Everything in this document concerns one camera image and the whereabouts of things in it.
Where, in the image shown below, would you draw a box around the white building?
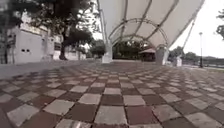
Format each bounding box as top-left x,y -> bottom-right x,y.
0,9 -> 88,65

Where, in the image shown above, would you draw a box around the large dark tree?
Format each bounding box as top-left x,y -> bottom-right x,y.
0,0 -> 101,61

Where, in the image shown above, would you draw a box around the round green tree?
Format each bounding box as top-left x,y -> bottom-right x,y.
89,39 -> 107,59

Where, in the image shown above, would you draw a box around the white arched canopy shelter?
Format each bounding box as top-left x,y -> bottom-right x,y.
96,0 -> 206,66

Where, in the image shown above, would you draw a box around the street lamp pole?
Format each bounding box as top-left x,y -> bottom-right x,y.
198,31 -> 204,69

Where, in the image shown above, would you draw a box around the small red-roofed shelter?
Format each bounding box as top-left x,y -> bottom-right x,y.
138,48 -> 157,63

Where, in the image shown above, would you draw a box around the distant trees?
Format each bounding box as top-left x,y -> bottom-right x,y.
168,45 -> 201,64

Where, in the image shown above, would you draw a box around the red and grey checkered pavement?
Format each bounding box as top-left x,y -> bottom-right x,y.
0,61 -> 224,128

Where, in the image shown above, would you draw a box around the plain grey paved strip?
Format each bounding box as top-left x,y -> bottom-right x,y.
0,59 -> 101,80

